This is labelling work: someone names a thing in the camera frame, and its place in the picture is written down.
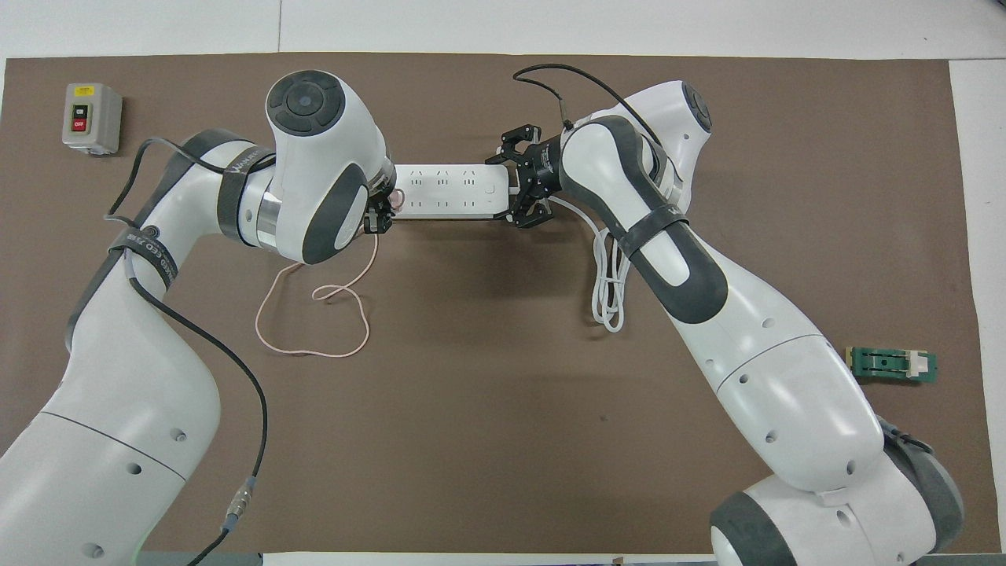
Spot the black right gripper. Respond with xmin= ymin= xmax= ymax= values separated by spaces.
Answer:
xmin=485 ymin=124 xmax=565 ymax=230

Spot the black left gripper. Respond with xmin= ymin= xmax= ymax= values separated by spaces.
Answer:
xmin=362 ymin=175 xmax=408 ymax=236

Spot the white power strip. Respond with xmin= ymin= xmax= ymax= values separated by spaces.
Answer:
xmin=390 ymin=164 xmax=521 ymax=222

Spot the pink charging cable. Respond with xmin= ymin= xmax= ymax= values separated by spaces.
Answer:
xmin=254 ymin=231 xmax=380 ymax=359

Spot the brown table mat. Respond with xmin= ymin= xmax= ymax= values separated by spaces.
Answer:
xmin=0 ymin=53 xmax=993 ymax=555

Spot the green circuit board piece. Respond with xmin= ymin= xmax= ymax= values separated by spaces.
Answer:
xmin=845 ymin=347 xmax=938 ymax=386

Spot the white power strip cord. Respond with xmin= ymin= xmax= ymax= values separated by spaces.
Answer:
xmin=549 ymin=195 xmax=634 ymax=333

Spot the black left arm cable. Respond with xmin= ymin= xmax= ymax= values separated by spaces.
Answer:
xmin=105 ymin=138 xmax=270 ymax=566

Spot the grey on-off switch box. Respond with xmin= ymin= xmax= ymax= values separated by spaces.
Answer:
xmin=62 ymin=83 xmax=123 ymax=155

